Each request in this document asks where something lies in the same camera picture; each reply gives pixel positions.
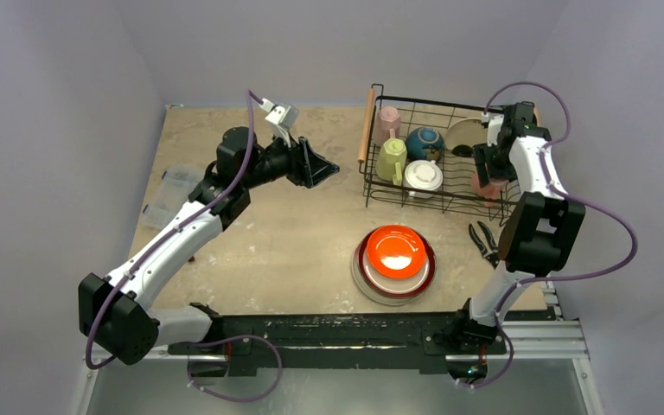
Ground green faceted mug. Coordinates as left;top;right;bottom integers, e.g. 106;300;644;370
375;137;407;186

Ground salmon pink mug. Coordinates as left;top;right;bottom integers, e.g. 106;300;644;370
471;173;508;208

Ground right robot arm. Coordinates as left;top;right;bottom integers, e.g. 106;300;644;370
450;101;586;352

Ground orange small plate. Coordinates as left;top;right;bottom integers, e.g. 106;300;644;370
366;225;427;279

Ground red rimmed plate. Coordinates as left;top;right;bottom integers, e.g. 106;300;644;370
351;225;436;305

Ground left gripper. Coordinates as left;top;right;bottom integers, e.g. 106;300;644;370
241;127;337;190

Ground black pliers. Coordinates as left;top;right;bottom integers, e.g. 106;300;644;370
468;220;500;268

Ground cream painted plate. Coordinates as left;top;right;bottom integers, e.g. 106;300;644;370
444;118;488;158

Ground dark blue bowl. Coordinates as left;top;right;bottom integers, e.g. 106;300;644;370
405;127;444;162

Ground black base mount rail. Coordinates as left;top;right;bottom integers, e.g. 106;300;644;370
168;311;507;377

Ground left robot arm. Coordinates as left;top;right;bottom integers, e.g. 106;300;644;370
78;126;340;369

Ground large white bottom plate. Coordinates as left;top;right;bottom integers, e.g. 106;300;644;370
351;249;437;306

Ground black wire dish rack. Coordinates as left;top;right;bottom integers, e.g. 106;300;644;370
358;83;520;227

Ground white handled cup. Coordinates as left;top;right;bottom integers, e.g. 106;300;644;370
403;160;444;199

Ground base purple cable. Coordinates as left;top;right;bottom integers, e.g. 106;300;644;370
186;335;284;405

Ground clear plastic organizer box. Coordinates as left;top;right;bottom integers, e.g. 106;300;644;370
139;164;204;230

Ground light pink faceted mug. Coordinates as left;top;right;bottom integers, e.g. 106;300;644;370
372;106;401;147

